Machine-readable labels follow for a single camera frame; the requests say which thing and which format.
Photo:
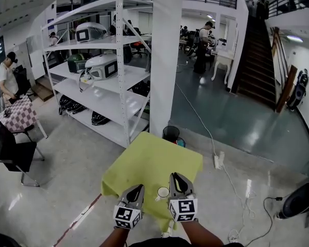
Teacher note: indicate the white power strip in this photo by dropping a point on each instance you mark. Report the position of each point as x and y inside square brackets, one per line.
[216, 161]

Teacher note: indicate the person's right forearm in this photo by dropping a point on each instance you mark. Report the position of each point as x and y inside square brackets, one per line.
[198, 233]

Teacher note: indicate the wooden stair handrail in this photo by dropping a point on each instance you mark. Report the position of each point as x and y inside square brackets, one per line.
[289, 81]

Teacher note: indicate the white metal shelving rack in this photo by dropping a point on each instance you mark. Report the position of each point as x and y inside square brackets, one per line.
[105, 100]

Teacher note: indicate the black bag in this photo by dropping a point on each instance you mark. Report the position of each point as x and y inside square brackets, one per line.
[69, 104]
[100, 117]

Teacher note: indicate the person's left forearm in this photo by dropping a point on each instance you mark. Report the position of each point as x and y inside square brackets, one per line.
[116, 238]

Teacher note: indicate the white square pillar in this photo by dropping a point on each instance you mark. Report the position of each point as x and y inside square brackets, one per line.
[166, 60]

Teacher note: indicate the black mesh waste bin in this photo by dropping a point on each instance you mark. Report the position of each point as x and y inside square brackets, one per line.
[170, 135]

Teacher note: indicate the blue bin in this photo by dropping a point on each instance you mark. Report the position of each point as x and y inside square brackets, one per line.
[181, 142]

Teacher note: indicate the white desk with curved legs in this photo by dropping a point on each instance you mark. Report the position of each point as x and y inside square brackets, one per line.
[222, 56]

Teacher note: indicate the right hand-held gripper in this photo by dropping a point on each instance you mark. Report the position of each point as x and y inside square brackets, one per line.
[182, 207]

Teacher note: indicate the yellow-green tablecloth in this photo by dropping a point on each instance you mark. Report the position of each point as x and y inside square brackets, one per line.
[154, 161]

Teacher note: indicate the person's black shirt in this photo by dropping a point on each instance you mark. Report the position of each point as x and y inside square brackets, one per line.
[157, 243]

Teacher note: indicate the white appliance with screen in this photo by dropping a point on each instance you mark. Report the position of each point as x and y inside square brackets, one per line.
[101, 68]
[88, 32]

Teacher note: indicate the person's white shoe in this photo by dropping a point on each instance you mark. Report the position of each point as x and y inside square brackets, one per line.
[167, 231]

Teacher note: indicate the wall tube light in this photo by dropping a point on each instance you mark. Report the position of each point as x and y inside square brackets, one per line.
[294, 38]

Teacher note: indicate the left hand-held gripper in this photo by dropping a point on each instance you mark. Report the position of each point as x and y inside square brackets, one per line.
[126, 215]

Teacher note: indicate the checkered tablecloth table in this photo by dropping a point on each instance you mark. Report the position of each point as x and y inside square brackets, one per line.
[19, 114]

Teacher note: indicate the black cantilever chair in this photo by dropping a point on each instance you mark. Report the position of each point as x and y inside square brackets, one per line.
[15, 153]

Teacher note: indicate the black round device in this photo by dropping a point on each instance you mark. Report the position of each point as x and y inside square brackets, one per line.
[300, 199]

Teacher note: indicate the brown wooden pallet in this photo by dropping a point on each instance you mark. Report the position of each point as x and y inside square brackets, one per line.
[45, 89]

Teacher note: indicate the dark brown staircase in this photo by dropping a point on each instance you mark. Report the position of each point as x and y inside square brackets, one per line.
[255, 60]

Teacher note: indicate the white cup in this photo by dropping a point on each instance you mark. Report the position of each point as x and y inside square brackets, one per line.
[163, 192]

